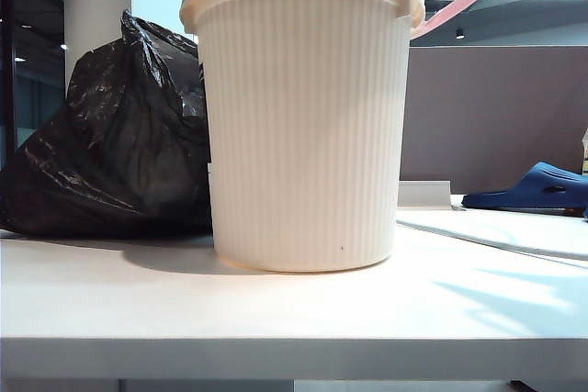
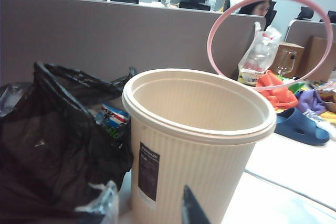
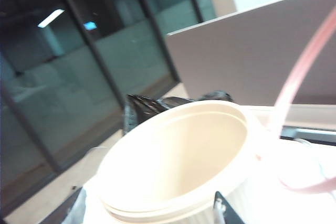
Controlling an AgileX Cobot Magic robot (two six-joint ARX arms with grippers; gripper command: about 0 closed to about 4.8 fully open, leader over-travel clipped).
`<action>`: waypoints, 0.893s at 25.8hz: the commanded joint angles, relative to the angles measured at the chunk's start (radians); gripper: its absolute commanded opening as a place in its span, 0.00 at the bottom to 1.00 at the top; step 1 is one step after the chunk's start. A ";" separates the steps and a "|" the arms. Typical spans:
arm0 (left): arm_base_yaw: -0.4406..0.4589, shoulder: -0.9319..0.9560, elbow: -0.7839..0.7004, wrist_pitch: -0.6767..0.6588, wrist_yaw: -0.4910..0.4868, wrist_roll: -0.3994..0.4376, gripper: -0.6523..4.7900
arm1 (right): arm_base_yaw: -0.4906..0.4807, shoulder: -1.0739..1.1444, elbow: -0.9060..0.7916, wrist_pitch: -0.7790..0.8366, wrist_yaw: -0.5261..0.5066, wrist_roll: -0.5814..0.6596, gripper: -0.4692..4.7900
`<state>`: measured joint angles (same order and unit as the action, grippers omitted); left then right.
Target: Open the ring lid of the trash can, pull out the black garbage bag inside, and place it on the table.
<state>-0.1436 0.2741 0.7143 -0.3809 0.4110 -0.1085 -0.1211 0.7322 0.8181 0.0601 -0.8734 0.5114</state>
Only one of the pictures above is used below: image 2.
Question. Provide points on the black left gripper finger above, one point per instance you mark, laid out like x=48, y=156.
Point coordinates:
x=193, y=208

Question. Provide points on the cream ribbed plastic trash can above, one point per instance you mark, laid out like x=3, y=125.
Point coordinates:
x=197, y=169

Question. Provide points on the black plastic garbage bag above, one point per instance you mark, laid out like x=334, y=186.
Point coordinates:
x=39, y=142

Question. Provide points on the clear printed plastic bag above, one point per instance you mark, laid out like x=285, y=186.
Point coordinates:
x=260, y=51

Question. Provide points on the blue red snack wrapper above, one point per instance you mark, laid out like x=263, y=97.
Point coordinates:
x=115, y=119

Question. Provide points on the navy blue foam slipper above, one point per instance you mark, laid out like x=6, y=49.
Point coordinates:
x=291, y=124

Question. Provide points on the orange cloth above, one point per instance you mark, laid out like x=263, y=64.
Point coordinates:
x=275, y=93

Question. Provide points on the purple cloth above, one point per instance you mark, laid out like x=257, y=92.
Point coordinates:
x=309, y=100

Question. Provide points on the green cloth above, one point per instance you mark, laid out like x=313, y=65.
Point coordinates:
x=298, y=86

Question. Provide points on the clear wine glass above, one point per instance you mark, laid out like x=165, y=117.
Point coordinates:
x=282, y=70

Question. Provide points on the yellow cloth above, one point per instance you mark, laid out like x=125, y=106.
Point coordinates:
x=329, y=116

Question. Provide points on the small brown cardboard box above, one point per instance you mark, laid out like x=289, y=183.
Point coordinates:
x=284, y=48

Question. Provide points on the large brown cardboard box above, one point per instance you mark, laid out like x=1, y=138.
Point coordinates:
x=315, y=56

